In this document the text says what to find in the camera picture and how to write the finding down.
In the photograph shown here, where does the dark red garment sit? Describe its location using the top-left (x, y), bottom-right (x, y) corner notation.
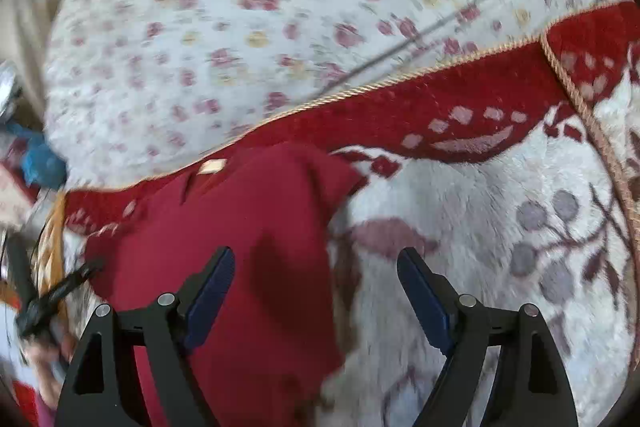
top-left (86, 143), bottom-right (361, 426)

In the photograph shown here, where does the person's left hand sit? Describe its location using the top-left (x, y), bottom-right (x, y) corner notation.
top-left (23, 333), bottom-right (77, 410)

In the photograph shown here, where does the orange checkered plush mat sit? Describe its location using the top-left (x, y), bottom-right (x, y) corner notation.
top-left (30, 191), bottom-right (66, 295)

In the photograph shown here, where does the blue plastic bag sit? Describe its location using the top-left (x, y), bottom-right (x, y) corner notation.
top-left (6, 121), bottom-right (67, 190)

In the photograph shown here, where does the red and white floral blanket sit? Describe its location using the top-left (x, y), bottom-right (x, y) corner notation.
top-left (63, 1), bottom-right (639, 426)

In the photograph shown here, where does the beige curtain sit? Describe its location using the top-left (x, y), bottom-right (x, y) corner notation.
top-left (1, 0), bottom-right (61, 117)

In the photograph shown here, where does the floral white bed quilt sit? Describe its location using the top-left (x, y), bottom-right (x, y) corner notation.
top-left (44, 0), bottom-right (610, 187)

